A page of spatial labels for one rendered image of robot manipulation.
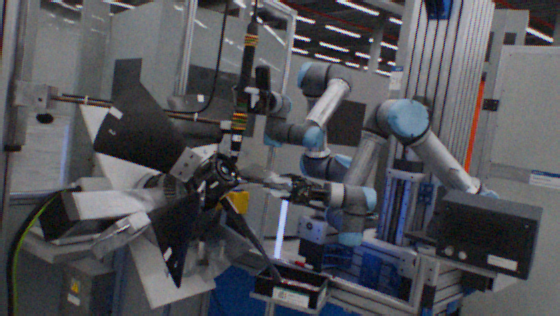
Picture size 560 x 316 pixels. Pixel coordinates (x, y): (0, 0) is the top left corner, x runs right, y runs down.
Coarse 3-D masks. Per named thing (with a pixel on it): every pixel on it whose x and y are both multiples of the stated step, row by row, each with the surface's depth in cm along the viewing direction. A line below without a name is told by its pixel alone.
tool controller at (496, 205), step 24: (456, 192) 145; (456, 216) 138; (480, 216) 134; (504, 216) 131; (528, 216) 128; (456, 240) 140; (480, 240) 136; (504, 240) 132; (528, 240) 129; (480, 264) 138; (504, 264) 134; (528, 264) 130
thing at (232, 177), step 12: (216, 156) 136; (204, 168) 133; (216, 168) 134; (228, 168) 138; (180, 180) 137; (192, 180) 138; (216, 180) 131; (228, 180) 135; (240, 180) 138; (216, 192) 134; (228, 192) 136; (216, 204) 142
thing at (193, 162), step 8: (184, 152) 133; (192, 152) 134; (184, 160) 134; (192, 160) 135; (200, 160) 136; (176, 168) 133; (184, 168) 134; (192, 168) 135; (176, 176) 133; (184, 176) 135
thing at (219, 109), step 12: (180, 96) 157; (192, 96) 158; (204, 96) 160; (180, 108) 154; (192, 108) 154; (216, 108) 157; (228, 108) 159; (180, 120) 151; (228, 120) 154; (192, 132) 148; (204, 132) 148; (216, 132) 148; (192, 144) 145; (204, 144) 145
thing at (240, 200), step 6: (234, 192) 188; (240, 192) 190; (246, 192) 192; (234, 198) 186; (240, 198) 189; (246, 198) 193; (234, 204) 187; (240, 204) 190; (246, 204) 193; (216, 210) 191; (240, 210) 191; (246, 210) 194
